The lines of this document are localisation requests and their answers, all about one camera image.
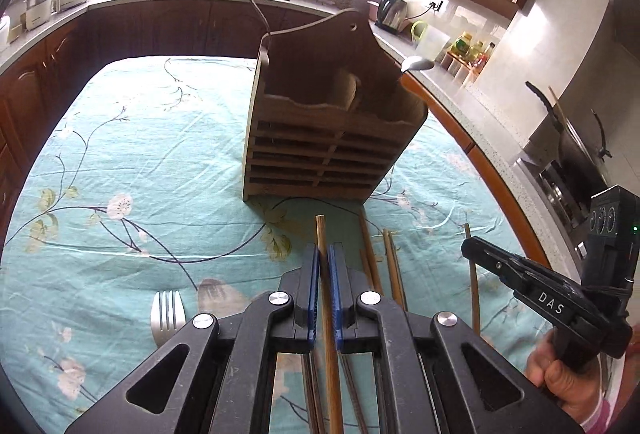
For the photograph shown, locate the yellow oil bottle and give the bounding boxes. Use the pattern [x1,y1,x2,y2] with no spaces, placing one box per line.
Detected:
[449,31,473,58]

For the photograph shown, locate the wooden utensil holder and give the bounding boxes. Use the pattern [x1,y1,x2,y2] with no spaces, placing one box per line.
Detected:
[242,10,428,202]

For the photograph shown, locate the teal floral tablecloth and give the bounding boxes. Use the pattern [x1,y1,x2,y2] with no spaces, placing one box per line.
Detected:
[0,55,551,434]

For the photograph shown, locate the silver metal fork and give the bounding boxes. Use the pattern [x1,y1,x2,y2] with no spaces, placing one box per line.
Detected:
[150,290,186,347]

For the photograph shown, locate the translucent plastic jug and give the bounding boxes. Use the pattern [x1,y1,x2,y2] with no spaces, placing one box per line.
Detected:
[410,20,450,62]

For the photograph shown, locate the right human hand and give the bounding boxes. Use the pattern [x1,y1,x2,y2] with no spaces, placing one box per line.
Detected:
[525,330,611,433]

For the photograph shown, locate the black wok on stove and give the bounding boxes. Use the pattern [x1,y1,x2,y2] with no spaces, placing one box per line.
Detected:
[525,80,612,210]

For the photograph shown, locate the brown wooden chopstick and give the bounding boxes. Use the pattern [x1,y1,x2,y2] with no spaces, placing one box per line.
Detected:
[316,214,344,434]

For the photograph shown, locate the small white electric pot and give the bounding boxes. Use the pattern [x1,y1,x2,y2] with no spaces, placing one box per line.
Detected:
[25,0,61,30]

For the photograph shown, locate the stainless electric kettle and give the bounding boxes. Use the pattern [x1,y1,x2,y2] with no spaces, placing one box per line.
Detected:
[375,0,407,35]

